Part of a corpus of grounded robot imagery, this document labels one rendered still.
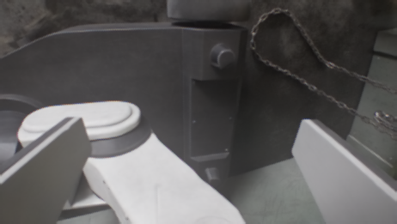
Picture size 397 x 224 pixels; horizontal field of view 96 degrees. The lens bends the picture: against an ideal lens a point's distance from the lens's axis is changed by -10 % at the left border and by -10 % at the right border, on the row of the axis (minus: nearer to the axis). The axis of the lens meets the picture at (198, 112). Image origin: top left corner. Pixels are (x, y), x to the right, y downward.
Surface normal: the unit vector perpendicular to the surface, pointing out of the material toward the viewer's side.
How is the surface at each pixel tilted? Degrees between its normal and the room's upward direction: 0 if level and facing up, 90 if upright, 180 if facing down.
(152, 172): 90
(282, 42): 0
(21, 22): 0
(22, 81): 0
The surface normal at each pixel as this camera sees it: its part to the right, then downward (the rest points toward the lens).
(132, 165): 0.03, -0.87
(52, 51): 0.22, 0.49
